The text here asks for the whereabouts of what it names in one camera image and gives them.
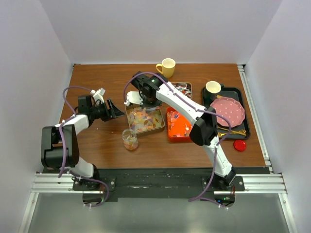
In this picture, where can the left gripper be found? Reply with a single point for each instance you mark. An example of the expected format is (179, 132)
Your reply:
(114, 112)

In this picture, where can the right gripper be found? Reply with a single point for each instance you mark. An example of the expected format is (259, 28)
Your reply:
(158, 103)

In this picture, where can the silver tin of gummies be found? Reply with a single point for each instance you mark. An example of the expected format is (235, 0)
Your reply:
(143, 120)

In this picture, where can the clear plastic jar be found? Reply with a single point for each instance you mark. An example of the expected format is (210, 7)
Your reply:
(130, 139)

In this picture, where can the gold tin of lollipops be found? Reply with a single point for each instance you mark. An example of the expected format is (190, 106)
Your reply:
(184, 88)

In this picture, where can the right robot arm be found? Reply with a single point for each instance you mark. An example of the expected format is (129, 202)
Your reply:
(154, 88)

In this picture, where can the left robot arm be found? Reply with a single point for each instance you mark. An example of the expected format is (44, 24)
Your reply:
(59, 144)

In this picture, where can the orange tray of candies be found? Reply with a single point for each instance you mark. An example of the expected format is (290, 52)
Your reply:
(178, 127)

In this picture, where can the yellow mug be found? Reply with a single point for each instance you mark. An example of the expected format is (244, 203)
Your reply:
(167, 67)

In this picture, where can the dark green cup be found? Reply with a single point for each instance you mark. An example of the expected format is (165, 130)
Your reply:
(211, 90)

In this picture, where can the pink dotted plate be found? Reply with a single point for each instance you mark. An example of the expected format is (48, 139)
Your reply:
(231, 109)

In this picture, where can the gold fork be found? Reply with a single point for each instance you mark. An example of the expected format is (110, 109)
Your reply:
(240, 132)

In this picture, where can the red jar lid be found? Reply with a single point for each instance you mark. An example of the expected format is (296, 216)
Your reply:
(240, 145)

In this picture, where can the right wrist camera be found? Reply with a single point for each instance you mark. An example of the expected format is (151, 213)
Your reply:
(133, 97)

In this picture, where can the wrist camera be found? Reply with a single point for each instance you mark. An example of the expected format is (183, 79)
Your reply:
(133, 97)
(98, 95)

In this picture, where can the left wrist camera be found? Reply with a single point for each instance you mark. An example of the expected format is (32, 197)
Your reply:
(98, 95)

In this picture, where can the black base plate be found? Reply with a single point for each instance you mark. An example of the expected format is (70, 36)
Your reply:
(166, 183)

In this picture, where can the aluminium rail frame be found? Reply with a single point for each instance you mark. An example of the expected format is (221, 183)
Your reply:
(55, 205)

